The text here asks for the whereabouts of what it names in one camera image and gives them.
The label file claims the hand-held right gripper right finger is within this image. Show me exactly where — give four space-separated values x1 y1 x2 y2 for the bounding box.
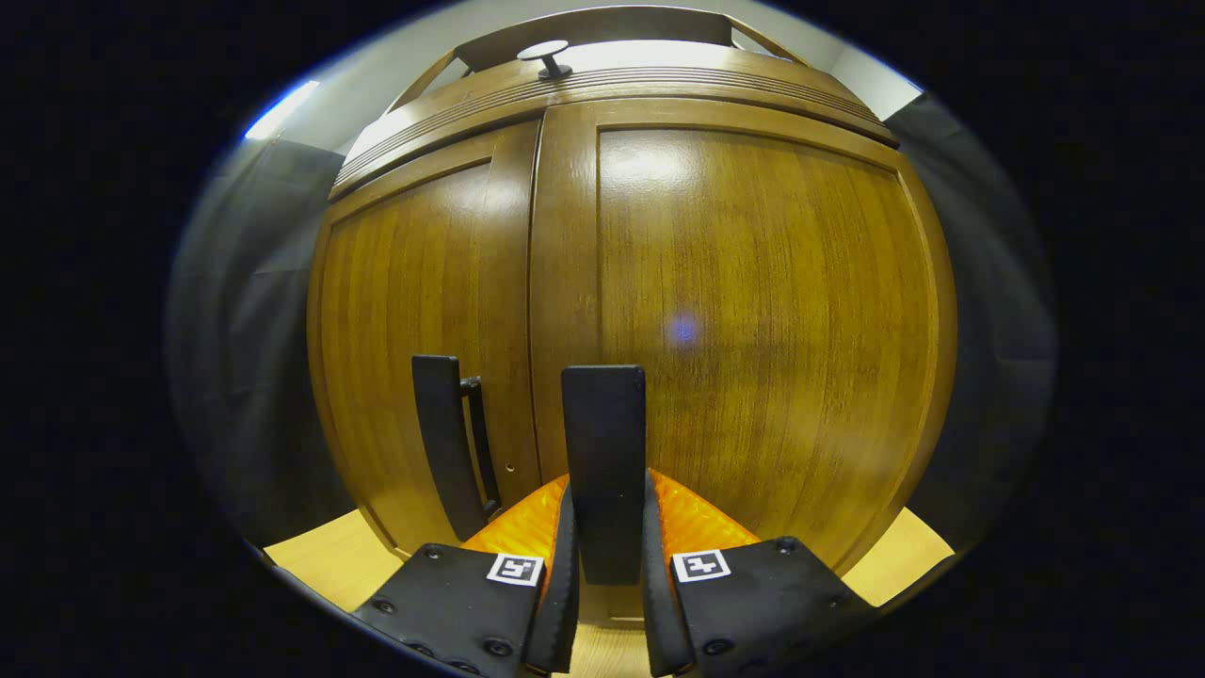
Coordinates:
642 471 881 678

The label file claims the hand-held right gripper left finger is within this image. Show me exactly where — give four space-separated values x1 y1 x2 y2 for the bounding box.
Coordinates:
353 476 580 678

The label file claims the wooden shoe cabinet door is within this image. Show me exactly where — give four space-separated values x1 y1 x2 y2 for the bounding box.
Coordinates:
529 99 959 627
307 121 542 557

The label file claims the wooden double-door shoe cabinet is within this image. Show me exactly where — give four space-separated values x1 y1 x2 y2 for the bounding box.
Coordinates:
307 5 959 630

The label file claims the wooden drawer with black knob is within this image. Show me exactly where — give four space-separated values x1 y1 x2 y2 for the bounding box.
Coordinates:
331 40 897 199

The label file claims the ceiling light strip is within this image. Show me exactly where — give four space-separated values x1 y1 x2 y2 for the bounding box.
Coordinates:
247 80 321 142

